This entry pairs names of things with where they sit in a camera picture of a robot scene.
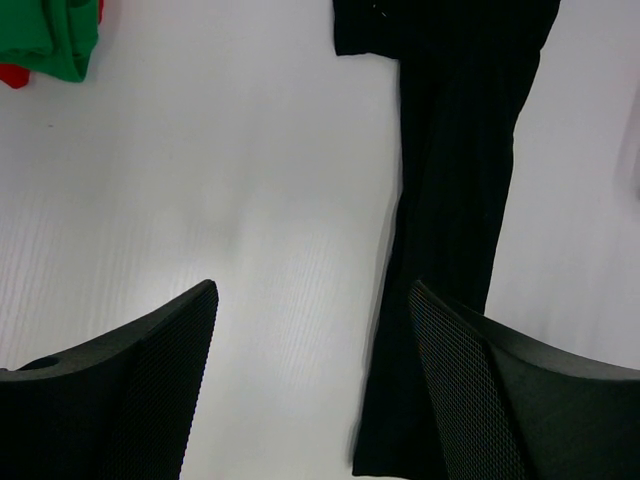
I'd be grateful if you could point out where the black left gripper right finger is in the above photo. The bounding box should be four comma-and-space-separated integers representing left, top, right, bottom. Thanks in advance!
409, 282, 639, 479

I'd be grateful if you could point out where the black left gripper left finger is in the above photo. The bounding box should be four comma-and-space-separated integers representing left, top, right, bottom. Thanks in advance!
1, 280, 219, 479

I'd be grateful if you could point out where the black t shirt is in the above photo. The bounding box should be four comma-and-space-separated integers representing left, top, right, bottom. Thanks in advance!
334, 0, 559, 479

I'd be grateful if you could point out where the red t shirt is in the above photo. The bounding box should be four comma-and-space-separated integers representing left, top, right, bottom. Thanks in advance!
0, 0, 106, 91

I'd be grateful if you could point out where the green t shirt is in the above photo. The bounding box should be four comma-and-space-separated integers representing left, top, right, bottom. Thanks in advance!
0, 0, 101, 84

